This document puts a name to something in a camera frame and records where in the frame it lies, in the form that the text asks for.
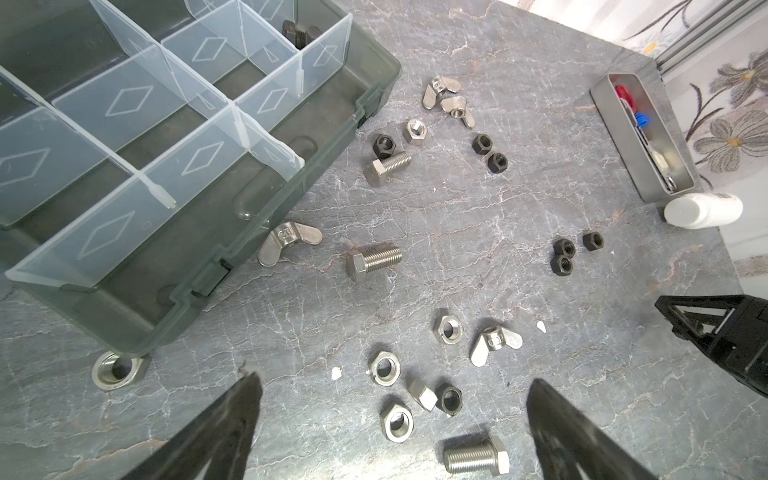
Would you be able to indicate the steel wing nut centre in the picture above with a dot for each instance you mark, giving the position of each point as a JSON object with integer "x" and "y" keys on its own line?
{"x": 493, "y": 339}

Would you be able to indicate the black nut pair left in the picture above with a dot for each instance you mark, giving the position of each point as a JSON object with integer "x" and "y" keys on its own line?
{"x": 496, "y": 162}

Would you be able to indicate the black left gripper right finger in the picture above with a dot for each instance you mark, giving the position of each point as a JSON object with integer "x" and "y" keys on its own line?
{"x": 569, "y": 445}

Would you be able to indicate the black nut pair right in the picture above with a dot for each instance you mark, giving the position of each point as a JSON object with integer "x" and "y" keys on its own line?
{"x": 564, "y": 251}

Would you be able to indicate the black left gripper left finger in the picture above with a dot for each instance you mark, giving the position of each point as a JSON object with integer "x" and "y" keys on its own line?
{"x": 214, "y": 445}

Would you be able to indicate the steel hex nut front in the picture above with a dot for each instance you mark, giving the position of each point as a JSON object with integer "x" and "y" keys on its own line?
{"x": 397, "y": 423}

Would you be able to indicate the steel hex bolt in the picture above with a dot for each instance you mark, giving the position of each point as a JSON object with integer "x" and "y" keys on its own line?
{"x": 379, "y": 171}
{"x": 491, "y": 456}
{"x": 361, "y": 262}

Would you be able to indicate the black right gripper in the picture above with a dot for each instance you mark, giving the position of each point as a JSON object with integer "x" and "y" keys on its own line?
{"x": 731, "y": 330}

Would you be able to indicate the black nut pair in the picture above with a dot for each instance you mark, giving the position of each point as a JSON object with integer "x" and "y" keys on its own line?
{"x": 496, "y": 162}
{"x": 564, "y": 251}

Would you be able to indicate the white plastic bottle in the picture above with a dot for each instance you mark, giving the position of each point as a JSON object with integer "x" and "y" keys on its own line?
{"x": 703, "y": 210}

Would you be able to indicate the grey metal tool tray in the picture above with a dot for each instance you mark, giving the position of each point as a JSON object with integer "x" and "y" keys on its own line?
{"x": 644, "y": 143}

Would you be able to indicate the black hex nut front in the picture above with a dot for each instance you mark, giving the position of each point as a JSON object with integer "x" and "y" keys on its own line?
{"x": 450, "y": 399}

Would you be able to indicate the steel wing nut by box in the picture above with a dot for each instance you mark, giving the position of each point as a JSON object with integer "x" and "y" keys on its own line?
{"x": 283, "y": 236}

